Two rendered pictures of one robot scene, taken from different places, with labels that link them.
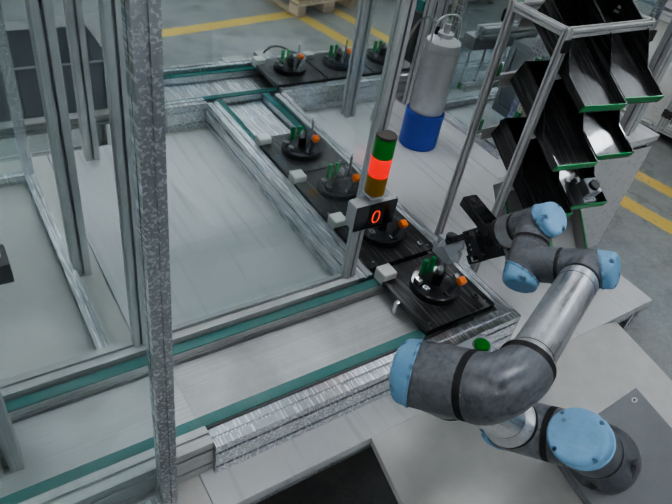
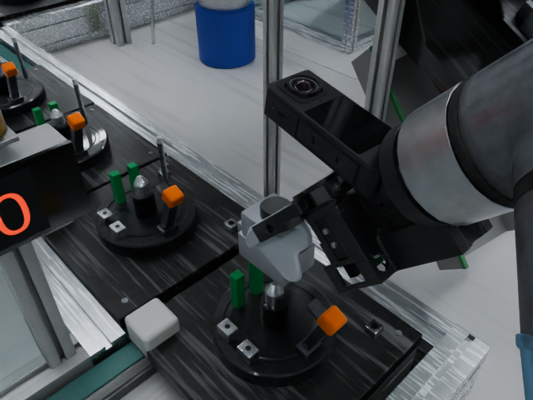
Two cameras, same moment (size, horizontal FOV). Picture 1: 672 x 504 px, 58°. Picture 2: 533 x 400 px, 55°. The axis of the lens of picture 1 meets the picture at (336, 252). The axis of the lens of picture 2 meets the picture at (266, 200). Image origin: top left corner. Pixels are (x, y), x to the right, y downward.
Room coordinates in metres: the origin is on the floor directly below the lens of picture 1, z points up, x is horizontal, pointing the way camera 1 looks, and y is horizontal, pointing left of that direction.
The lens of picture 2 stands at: (0.91, -0.25, 1.45)
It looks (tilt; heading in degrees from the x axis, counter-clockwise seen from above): 39 degrees down; 356
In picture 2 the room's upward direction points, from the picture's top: straight up
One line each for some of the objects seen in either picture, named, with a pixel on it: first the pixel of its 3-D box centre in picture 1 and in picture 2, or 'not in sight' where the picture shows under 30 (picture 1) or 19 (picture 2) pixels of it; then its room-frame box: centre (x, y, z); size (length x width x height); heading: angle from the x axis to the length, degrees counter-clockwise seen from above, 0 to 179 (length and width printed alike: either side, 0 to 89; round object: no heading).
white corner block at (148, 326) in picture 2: (385, 274); (153, 328); (1.27, -0.15, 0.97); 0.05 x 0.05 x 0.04; 39
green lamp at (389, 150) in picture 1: (384, 146); not in sight; (1.23, -0.06, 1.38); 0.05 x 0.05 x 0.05
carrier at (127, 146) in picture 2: not in sight; (60, 130); (1.65, 0.03, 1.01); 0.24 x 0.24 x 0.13; 39
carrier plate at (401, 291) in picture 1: (433, 290); (274, 336); (1.26, -0.28, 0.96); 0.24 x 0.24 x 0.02; 39
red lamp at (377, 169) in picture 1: (380, 165); not in sight; (1.23, -0.06, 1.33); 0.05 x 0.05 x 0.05
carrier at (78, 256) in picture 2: (383, 221); (143, 198); (1.46, -0.12, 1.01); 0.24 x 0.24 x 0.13; 39
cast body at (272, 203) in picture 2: (446, 243); (268, 228); (1.27, -0.28, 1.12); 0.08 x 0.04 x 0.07; 39
